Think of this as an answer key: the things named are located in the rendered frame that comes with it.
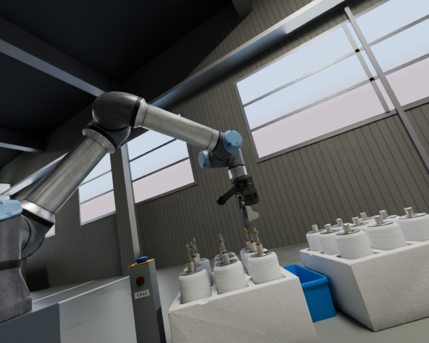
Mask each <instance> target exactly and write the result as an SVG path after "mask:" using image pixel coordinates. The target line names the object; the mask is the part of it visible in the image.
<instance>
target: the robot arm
mask: <svg viewBox="0 0 429 343"><path fill-rule="evenodd" d="M92 114H93V120H92V121H91V122H90V123H89V124H88V125H87V126H86V127H85V128H84V129H83V130H82V133H83V138H82V139H81V140H80V141H79V142H78V143H77V144H76V145H75V146H74V147H73V148H72V149H71V150H70V151H69V152H68V153H67V154H66V155H65V156H64V157H63V158H62V159H61V160H60V161H59V162H58V163H57V164H56V165H55V166H54V167H53V168H52V169H51V170H50V171H49V172H48V173H47V174H46V175H45V176H44V177H43V178H42V179H41V180H40V181H39V182H38V183H37V185H36V186H35V187H34V188H33V189H32V190H31V191H30V192H29V193H28V194H27V195H26V196H25V197H24V198H23V199H20V200H13V199H0V323H3V322H5V321H8V320H10V319H13V318H15V317H17V316H20V315H21V314H24V313H25V312H28V311H30V310H31V309H32V296H31V294H30V292H29V290H28V287H27V285H26V282H25V280H24V278H23V276H22V274H21V268H20V261H22V260H24V259H26V258H28V257H30V256H31V255H33V254H34V253H36V252H37V251H38V250H39V249H40V247H41V246H42V244H43V243H44V240H45V237H46V234H47V233H48V232H49V231H50V229H51V228H52V226H53V225H54V224H55V219H54V216H55V214H56V213H57V212H58V211H59V209H60V208H61V207H62V206H63V204H64V203H65V202H66V201H67V200H68V199H69V198H70V197H71V195H72V194H73V193H74V192H75V190H76V189H77V188H78V187H79V186H80V185H81V184H82V182H83V181H84V180H85V179H86V177H87V176H88V175H89V174H90V173H91V172H92V171H93V170H94V168H95V167H96V166H97V165H98V163H99V162H100V161H101V160H102V159H103V158H104V157H105V155H106V154H108V153H114V152H115V151H116V149H117V148H120V147H121V146H123V145H125V144H126V142H127V140H128V139H129V136H130V133H131V127H133V128H136V127H143V128H145V129H149V130H151V131H155V132H157V133H160V134H163V135H166V136H169V137H173V138H175V139H177V140H180V141H183V142H186V143H189V144H193V145H194V146H198V147H200V148H204V149H206V150H203V151H201V152H200V153H199V157H198V161H199V164H200V167H201V168H203V169H210V168H218V167H227V170H228V172H229V177H230V180H231V181H232V184H235V185H234V186H233V187H232V188H231V189H230V190H228V192H226V193H225V194H224V195H223V196H220V197H219V198H218V199H217V204H218V205H219V206H222V205H224V204H225V203H226V201H227V200H228V199H229V198H230V197H231V196H232V195H234V194H235V196H236V200H237V204H238V207H239V209H240V213H241V216H242V220H243V223H244V226H245V227H246V228H247V230H249V231H251V226H250V222H252V221H254V220H255V219H257V218H259V214H258V213H256V212H253V211H252V210H251V207H250V206H252V205H253V204H257V203H258V202H259V197H258V194H257V190H256V189H255V186H254V183H253V179H252V176H249V177H247V171H246V168H245V166H244V161H243V158H242V153H241V151H240V148H241V146H242V138H241V136H240V134H239V133H238V132H236V131H234V130H229V131H227V132H225V133H222V132H220V131H217V130H214V129H211V128H210V127H206V126H204V125H201V124H199V123H197V122H193V121H192V120H189V119H186V118H183V117H181V116H178V115H176V114H173V113H171V112H168V111H165V110H162V109H161V108H157V107H155V106H153V105H150V104H148V103H147V102H146V101H145V100H144V99H143V98H141V97H139V96H136V95H132V94H130V93H124V92H117V91H112V92H107V93H104V94H101V95H100V96H98V98H96V100H95V101H94V102H93V106H92ZM241 183H243V185H241ZM238 190H239V191H238Z"/></svg>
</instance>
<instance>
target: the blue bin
mask: <svg viewBox="0 0 429 343"><path fill-rule="evenodd" d="M283 268H284V269H285V270H287V271H288V272H291V273H292V274H294V275H296V276H297V277H298V278H299V279H300V284H301V286H302V290H303V293H304V296H305V299H306V303H307V306H308V310H309V312H310V315H311V318H312V322H313V323H315V322H317V321H322V320H325V319H329V318H332V317H335V316H336V311H335V308H334V304H333V301H332V297H331V294H330V290H329V287H328V279H327V277H325V276H323V275H321V274H318V273H316V272H314V271H311V270H309V269H306V268H305V267H302V266H300V265H297V264H293V265H288V266H285V267H283Z"/></svg>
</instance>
